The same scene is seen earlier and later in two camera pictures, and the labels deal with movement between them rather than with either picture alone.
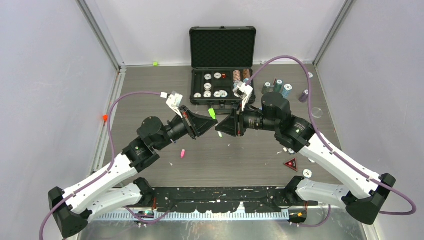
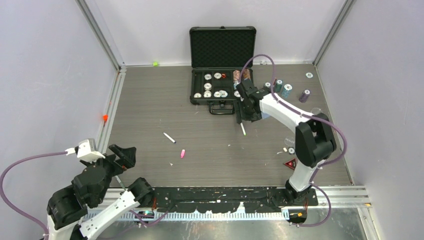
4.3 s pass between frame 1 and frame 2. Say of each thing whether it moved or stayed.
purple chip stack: stayed
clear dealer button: stayed
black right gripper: moved
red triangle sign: stayed
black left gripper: moved
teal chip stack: stayed
